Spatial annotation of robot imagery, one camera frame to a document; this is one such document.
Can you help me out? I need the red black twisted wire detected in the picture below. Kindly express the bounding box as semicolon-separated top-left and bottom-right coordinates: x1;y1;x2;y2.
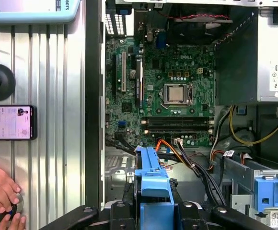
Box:
167;13;234;46

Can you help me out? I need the black round stand base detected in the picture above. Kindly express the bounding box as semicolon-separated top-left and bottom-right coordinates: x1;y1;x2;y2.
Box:
0;63;16;102

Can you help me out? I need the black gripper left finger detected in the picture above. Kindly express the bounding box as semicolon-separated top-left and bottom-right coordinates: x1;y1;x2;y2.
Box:
39;183;139;230

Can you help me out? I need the metal socket cover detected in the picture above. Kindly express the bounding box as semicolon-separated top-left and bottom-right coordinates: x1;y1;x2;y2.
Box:
162;82;193;106

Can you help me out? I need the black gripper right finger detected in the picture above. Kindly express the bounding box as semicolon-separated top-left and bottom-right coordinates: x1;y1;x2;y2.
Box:
172;200;275;230

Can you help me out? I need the metal optical drive cage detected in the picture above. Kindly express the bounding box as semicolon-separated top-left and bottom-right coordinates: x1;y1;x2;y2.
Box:
210;152;278;230

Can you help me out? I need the multicolour power wire bundle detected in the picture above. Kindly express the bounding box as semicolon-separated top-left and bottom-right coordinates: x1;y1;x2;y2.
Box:
209;105;233;172

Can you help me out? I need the person's hand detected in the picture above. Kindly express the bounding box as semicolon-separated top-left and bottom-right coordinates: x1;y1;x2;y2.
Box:
0;157;27;230

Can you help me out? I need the white expansion slot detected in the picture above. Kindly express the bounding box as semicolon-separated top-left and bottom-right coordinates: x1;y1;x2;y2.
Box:
121;51;127;93

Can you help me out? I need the grey power supply unit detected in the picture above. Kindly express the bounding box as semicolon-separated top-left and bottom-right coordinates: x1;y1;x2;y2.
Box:
214;7;278;106

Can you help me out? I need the orange flat wire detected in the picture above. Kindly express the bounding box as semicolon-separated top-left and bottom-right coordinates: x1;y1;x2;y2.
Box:
156;138;177;157

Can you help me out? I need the pale blue teach pendant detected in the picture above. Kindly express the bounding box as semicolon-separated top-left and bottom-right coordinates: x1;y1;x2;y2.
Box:
0;0;82;25

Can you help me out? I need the yellow wire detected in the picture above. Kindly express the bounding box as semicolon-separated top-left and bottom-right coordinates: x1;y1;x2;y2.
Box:
228;105;278;146

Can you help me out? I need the green motherboard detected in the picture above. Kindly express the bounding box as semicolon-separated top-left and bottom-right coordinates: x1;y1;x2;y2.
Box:
104;35;217;154

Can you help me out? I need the silver CPU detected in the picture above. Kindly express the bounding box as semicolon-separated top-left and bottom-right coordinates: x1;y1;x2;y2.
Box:
167;85;185;103

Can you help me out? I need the black PC case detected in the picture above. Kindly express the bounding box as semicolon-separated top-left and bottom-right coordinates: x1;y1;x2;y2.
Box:
85;0;278;230

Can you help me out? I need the black smartphone lit screen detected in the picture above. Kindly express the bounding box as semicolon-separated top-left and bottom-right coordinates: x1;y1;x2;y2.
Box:
0;104;38;141

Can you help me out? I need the hard disk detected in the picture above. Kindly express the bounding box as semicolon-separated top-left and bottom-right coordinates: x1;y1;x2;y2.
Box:
133;146;178;230

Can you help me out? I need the locking lever wire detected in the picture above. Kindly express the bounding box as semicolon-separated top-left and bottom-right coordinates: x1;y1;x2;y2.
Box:
161;102;194;108

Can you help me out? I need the black case fan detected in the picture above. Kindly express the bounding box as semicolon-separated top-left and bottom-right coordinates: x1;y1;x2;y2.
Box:
166;4;234;46

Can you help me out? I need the black cable bundle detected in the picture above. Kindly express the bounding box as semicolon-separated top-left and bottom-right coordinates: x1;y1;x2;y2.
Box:
153;143;227;208

